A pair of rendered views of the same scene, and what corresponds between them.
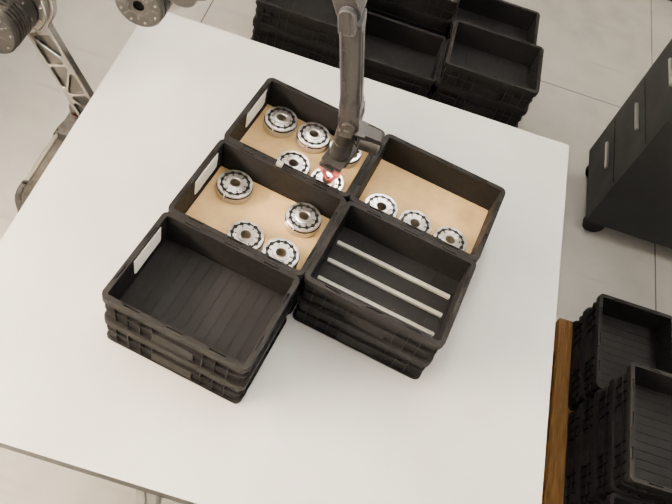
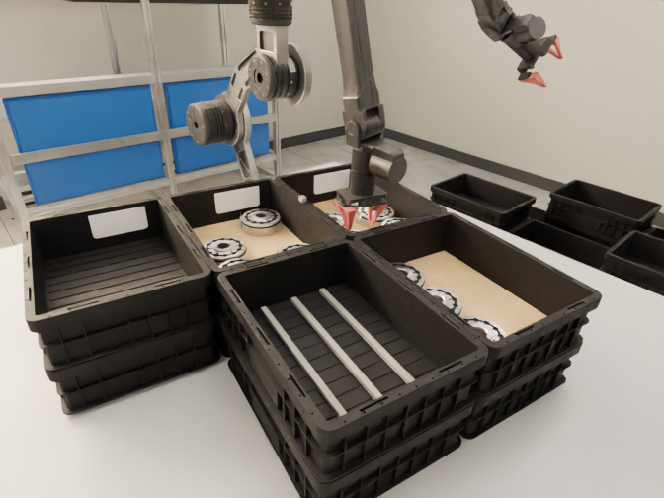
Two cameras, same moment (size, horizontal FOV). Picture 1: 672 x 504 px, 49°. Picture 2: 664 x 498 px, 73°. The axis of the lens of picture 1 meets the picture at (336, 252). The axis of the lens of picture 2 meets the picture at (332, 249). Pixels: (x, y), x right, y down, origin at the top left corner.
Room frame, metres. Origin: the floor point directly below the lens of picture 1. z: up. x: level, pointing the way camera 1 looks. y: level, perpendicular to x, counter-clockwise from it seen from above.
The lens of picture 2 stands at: (0.75, -0.61, 1.39)
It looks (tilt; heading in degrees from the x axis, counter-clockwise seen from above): 30 degrees down; 50
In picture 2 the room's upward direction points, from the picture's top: 2 degrees clockwise
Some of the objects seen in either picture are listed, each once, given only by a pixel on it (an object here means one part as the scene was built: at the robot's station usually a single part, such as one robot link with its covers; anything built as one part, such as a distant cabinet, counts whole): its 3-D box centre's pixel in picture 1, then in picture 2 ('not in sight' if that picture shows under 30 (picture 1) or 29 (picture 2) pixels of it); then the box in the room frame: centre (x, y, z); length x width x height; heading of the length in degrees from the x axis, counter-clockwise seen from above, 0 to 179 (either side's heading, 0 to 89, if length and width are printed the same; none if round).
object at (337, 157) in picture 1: (340, 149); (363, 183); (1.41, 0.09, 1.01); 0.10 x 0.07 x 0.07; 168
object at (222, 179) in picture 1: (235, 184); (261, 217); (1.29, 0.34, 0.86); 0.10 x 0.10 x 0.01
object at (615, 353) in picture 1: (620, 363); not in sight; (1.59, -1.14, 0.26); 0.40 x 0.30 x 0.23; 3
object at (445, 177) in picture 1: (423, 206); (461, 290); (1.45, -0.20, 0.87); 0.40 x 0.30 x 0.11; 83
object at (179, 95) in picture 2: not in sight; (222, 123); (2.06, 2.16, 0.60); 0.72 x 0.03 x 0.56; 3
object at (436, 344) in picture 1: (392, 272); (340, 313); (1.15, -0.16, 0.92); 0.40 x 0.30 x 0.02; 83
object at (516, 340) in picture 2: (429, 196); (465, 269); (1.45, -0.20, 0.92); 0.40 x 0.30 x 0.02; 83
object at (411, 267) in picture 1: (387, 281); (338, 337); (1.15, -0.16, 0.87); 0.40 x 0.30 x 0.11; 83
